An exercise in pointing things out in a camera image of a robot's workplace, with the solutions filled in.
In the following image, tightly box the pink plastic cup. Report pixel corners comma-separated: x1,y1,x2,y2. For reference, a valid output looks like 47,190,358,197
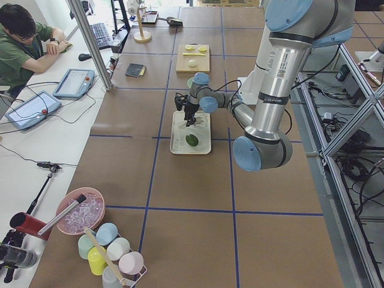
118,251,144,275

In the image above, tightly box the wooden stand with round base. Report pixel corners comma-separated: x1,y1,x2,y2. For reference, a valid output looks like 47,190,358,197
133,8,152,43

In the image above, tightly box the grey yellow folded cloth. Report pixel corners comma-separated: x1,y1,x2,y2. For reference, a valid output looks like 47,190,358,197
125,63,146,77

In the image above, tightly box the blue teach pendant far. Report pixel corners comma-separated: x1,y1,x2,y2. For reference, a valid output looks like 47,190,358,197
52,68,95,99

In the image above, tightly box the red cylinder container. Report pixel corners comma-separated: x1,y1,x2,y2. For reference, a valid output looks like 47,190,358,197
10,212,52,241

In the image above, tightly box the green ceramic bowl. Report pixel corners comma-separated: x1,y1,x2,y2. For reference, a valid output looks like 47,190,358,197
187,77,194,88

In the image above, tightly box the black selfie stick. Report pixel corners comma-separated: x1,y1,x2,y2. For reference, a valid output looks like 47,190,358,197
26,162,61,215

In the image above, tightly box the cream bear serving tray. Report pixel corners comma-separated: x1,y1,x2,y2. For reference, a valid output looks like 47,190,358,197
170,111,211,155

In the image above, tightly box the white wire cup rack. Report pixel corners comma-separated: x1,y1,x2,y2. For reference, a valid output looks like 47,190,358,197
115,234,147,281

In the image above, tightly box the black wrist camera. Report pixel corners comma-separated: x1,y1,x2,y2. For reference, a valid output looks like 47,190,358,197
174,92,188,111

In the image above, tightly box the wooden cutting board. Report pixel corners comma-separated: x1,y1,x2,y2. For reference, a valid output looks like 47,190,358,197
176,44,211,73

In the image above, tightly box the blue teach pendant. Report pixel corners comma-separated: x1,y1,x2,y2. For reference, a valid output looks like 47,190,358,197
52,68,95,99
5,91,62,130

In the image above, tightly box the green plastic cup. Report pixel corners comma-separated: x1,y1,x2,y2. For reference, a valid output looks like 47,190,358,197
77,234,94,260

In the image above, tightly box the person in green shirt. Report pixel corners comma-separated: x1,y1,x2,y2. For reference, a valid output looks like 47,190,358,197
1,4,71,89

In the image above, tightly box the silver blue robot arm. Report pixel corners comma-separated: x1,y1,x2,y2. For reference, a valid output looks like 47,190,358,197
175,1,355,172

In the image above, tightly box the blue teach pendant near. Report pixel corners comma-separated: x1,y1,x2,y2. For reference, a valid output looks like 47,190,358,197
5,91,62,130

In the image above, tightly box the yellow plastic cup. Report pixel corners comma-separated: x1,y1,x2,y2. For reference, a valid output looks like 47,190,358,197
88,247,107,276

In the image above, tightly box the aluminium frame post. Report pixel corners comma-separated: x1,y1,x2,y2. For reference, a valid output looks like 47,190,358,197
67,0,113,91

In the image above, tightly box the black computer mouse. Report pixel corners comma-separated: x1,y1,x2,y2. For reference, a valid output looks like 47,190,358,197
78,53,92,62

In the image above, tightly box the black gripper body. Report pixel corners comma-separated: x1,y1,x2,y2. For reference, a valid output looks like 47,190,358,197
182,95,199,120

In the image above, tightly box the white plastic cup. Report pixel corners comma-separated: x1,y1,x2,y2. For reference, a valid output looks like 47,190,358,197
106,237,130,261

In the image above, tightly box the lemon slice near handle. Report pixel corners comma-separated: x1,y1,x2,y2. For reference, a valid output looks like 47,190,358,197
184,44,194,50

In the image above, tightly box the aluminium side frame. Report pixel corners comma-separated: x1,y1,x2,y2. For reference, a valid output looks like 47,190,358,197
292,37,383,287

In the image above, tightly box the black keyboard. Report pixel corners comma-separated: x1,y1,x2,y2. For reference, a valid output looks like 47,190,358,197
90,23,113,50

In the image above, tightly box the blue plastic cup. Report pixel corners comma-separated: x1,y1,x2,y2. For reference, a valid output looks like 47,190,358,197
95,223,118,246

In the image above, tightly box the white steamed bun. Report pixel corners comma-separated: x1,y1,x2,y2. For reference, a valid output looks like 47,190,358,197
188,59,197,67

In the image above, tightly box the steel tube with black cap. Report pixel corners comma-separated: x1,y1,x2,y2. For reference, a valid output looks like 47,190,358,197
37,194,86,236

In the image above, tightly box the grey plastic cup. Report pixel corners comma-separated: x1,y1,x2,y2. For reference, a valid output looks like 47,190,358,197
102,266,122,288

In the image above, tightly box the green avocado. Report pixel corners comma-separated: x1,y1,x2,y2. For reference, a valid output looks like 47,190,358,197
185,134,199,147

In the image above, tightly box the pink bowl of ice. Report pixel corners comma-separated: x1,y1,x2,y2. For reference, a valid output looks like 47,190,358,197
56,187,106,235

